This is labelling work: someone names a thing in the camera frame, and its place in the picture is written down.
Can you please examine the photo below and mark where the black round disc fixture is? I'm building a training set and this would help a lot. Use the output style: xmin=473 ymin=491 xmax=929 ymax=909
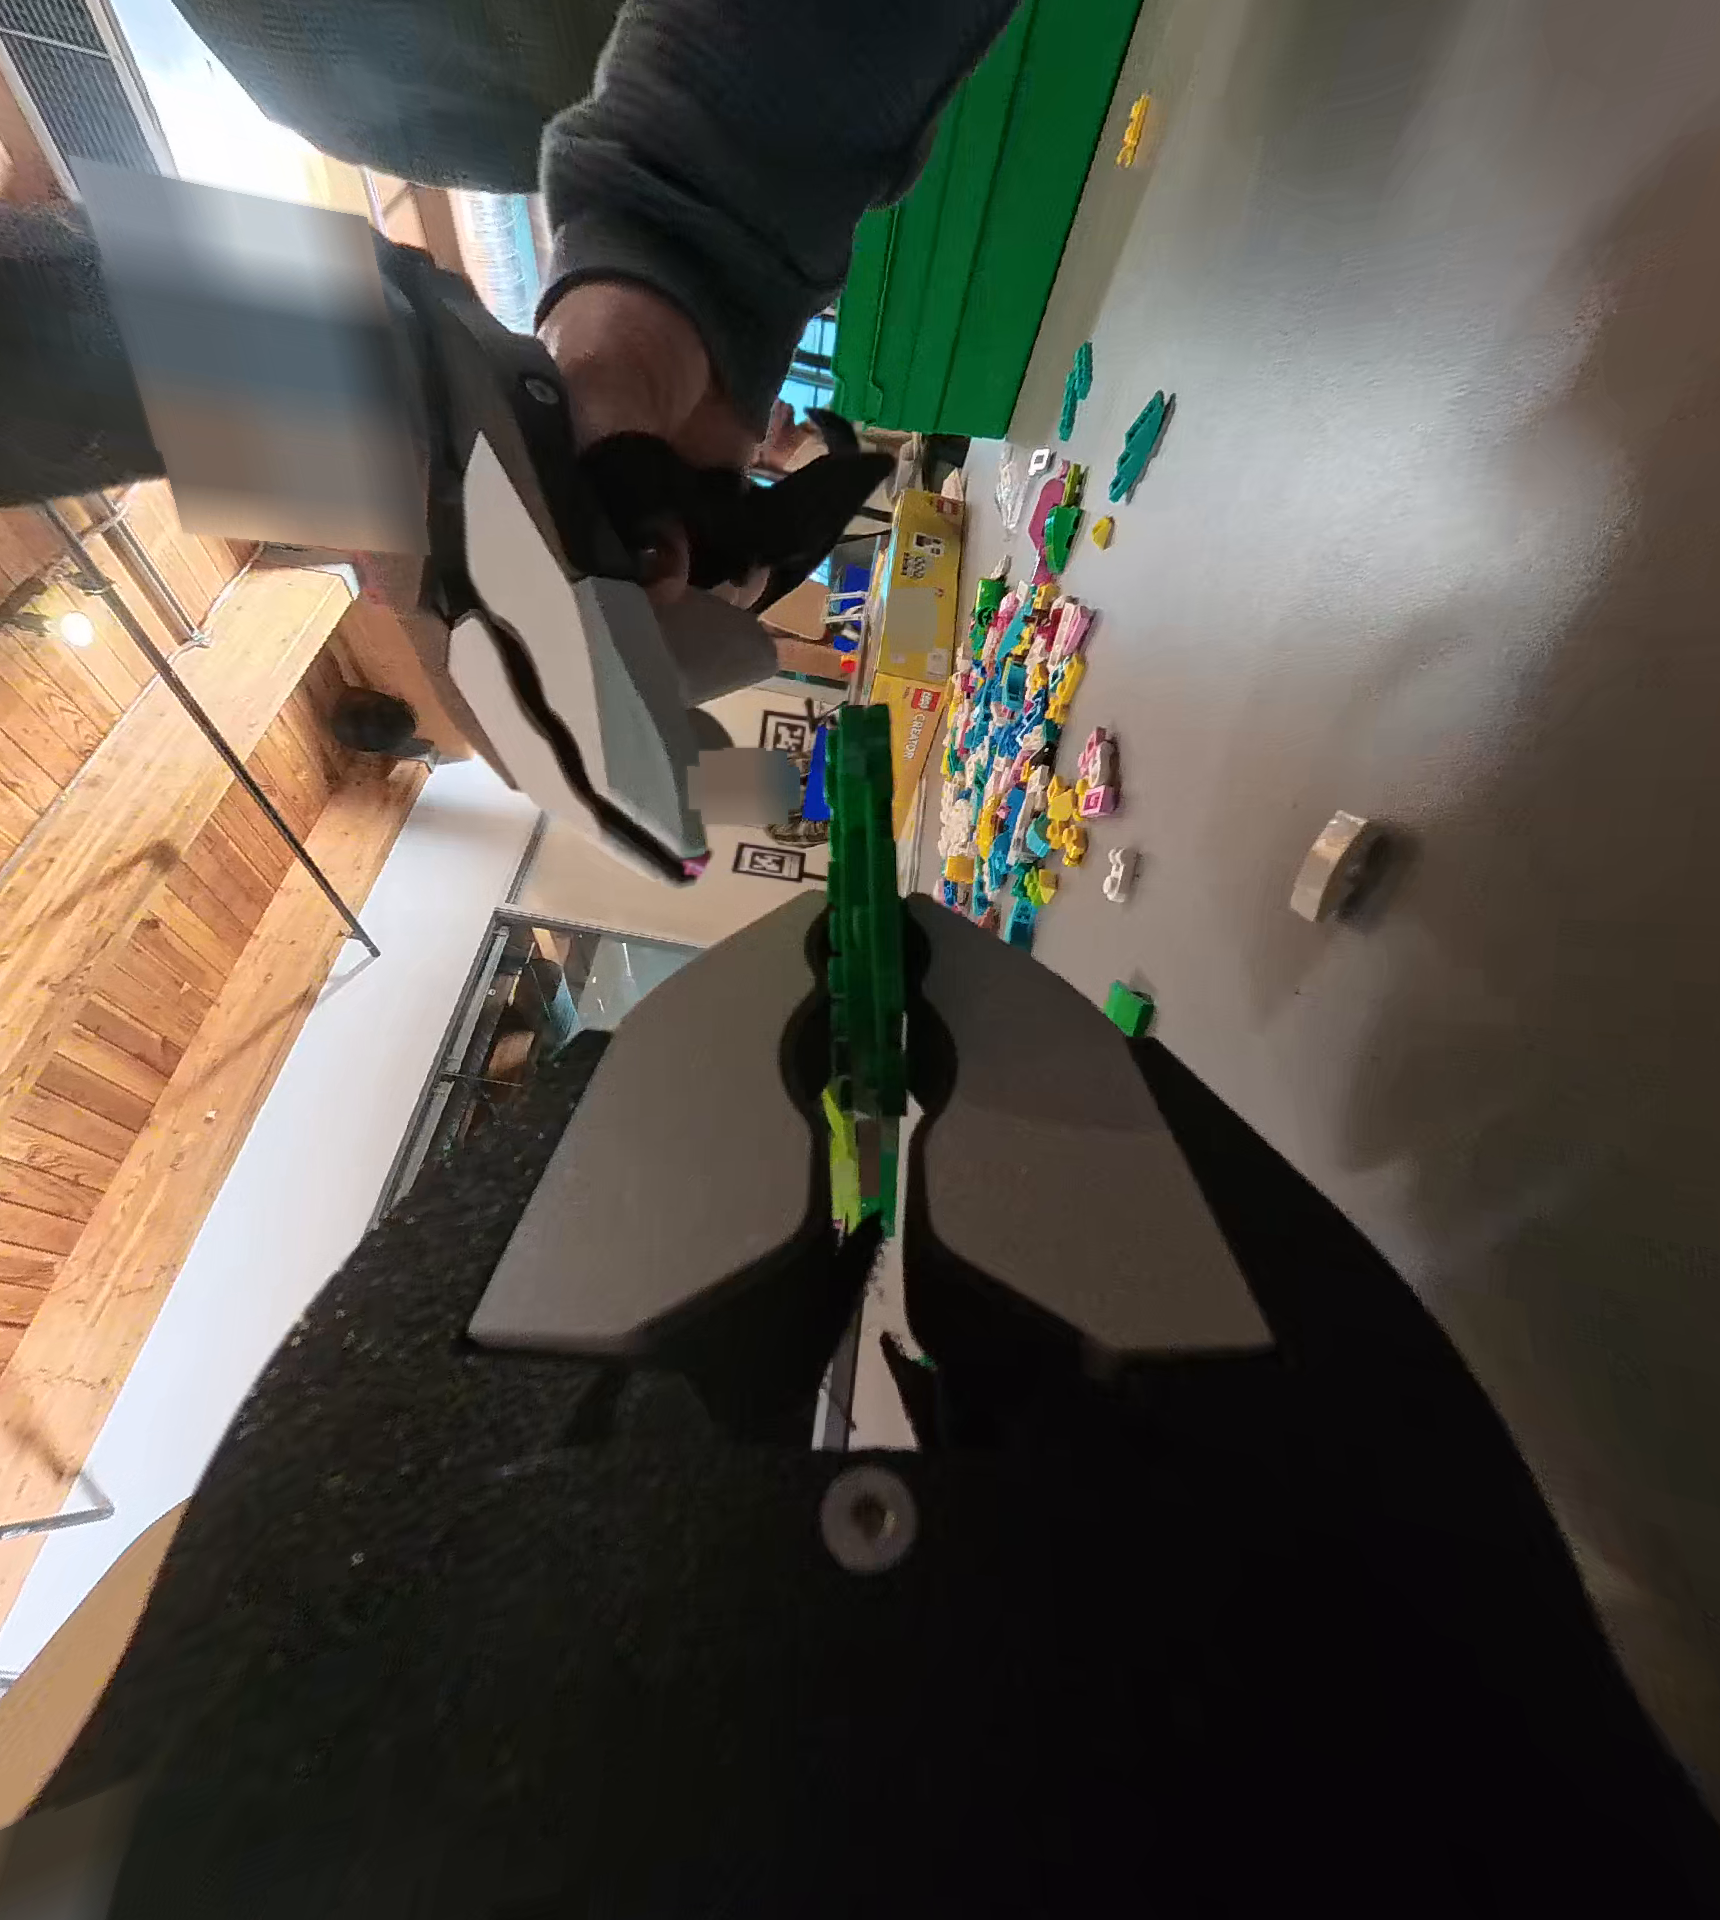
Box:
xmin=332 ymin=686 xmax=440 ymax=761

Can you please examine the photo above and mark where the green storage bin stack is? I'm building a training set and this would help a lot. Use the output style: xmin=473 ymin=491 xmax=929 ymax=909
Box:
xmin=831 ymin=0 xmax=1147 ymax=441

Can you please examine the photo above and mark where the white flat lego plate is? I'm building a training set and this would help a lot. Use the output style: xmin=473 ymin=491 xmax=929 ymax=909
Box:
xmin=1286 ymin=811 xmax=1394 ymax=926

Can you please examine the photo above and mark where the wall air vent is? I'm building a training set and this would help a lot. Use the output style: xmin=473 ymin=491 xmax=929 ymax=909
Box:
xmin=0 ymin=0 xmax=180 ymax=181

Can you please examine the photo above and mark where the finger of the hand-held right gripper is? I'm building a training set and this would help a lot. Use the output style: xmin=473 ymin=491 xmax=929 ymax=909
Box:
xmin=444 ymin=435 xmax=715 ymax=889
xmin=574 ymin=576 xmax=699 ymax=861

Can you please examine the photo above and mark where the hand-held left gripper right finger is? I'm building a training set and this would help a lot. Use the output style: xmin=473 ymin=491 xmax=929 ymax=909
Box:
xmin=897 ymin=894 xmax=1276 ymax=1451

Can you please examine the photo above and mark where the person's right forearm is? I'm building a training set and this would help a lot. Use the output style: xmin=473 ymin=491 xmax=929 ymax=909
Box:
xmin=169 ymin=0 xmax=1030 ymax=441

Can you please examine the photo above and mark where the grey metal pipe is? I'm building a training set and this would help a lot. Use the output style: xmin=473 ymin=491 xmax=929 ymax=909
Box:
xmin=0 ymin=1505 xmax=116 ymax=1562

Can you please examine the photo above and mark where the pastel colourful lego piece pile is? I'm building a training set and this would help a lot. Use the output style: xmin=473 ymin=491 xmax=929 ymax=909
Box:
xmin=933 ymin=342 xmax=1180 ymax=950

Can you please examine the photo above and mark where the green lego build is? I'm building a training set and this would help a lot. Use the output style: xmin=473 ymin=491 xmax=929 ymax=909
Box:
xmin=817 ymin=702 xmax=914 ymax=1237

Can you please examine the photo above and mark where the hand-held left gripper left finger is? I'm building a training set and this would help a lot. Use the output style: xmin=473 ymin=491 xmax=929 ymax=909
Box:
xmin=465 ymin=893 xmax=883 ymax=1447

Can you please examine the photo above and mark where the yellow lego box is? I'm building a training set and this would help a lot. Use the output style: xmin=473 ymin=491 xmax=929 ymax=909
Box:
xmin=859 ymin=486 xmax=976 ymax=843

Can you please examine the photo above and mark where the person's dark knit sweater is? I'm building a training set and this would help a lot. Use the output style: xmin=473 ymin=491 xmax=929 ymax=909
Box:
xmin=0 ymin=199 xmax=169 ymax=511

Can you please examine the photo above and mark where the person's right hand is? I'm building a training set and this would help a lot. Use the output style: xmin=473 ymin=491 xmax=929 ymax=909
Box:
xmin=533 ymin=282 xmax=806 ymax=603

